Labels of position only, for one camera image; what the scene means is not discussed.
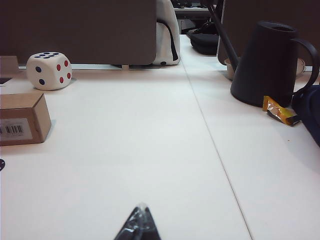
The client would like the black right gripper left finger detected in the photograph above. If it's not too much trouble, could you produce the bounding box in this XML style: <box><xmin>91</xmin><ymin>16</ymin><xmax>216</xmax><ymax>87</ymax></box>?
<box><xmin>113</xmin><ymin>202</ymin><xmax>144</xmax><ymax>240</ymax></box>

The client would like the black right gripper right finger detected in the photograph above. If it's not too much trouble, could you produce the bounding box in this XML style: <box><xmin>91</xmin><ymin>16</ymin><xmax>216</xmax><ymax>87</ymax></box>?
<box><xmin>141</xmin><ymin>202</ymin><xmax>162</xmax><ymax>240</ymax></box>

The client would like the long brown cardboard box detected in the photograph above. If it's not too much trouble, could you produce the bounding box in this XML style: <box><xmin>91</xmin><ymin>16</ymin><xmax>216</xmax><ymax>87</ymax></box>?
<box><xmin>0</xmin><ymin>93</ymin><xmax>53</xmax><ymax>147</ymax></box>

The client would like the small white bowl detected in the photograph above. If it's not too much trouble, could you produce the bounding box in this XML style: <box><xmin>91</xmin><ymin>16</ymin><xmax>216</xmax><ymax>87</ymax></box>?
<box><xmin>224</xmin><ymin>57</ymin><xmax>241</xmax><ymax>81</ymax></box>

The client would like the yellow snack wrapper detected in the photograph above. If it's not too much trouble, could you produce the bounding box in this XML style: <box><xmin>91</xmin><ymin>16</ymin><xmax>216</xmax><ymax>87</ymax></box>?
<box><xmin>262</xmin><ymin>95</ymin><xmax>301</xmax><ymax>128</ymax></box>

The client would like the large white die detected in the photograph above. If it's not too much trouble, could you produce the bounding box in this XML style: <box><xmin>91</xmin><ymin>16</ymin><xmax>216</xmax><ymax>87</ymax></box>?
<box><xmin>26</xmin><ymin>51</ymin><xmax>73</xmax><ymax>91</ymax></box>

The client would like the black zippered case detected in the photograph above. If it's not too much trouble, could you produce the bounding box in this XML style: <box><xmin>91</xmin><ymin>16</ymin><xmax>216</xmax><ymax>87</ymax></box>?
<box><xmin>187</xmin><ymin>21</ymin><xmax>221</xmax><ymax>55</ymax></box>

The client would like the black watering can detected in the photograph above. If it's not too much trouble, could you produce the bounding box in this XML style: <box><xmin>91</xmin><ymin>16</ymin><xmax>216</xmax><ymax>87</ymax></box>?
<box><xmin>201</xmin><ymin>0</ymin><xmax>320</xmax><ymax>108</ymax></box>

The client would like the dark blue bag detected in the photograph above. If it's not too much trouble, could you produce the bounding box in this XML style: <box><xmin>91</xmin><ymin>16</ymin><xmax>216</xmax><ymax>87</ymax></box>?
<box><xmin>291</xmin><ymin>84</ymin><xmax>320</xmax><ymax>148</ymax></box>

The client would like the wide grey desk divider panel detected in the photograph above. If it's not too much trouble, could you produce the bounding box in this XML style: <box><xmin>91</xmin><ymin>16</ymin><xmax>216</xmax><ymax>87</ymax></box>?
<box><xmin>0</xmin><ymin>0</ymin><xmax>158</xmax><ymax>66</ymax></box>

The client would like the grey metal cable tray lid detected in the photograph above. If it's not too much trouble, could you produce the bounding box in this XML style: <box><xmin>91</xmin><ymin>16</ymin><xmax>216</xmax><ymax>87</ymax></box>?
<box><xmin>0</xmin><ymin>55</ymin><xmax>20</xmax><ymax>75</ymax></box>

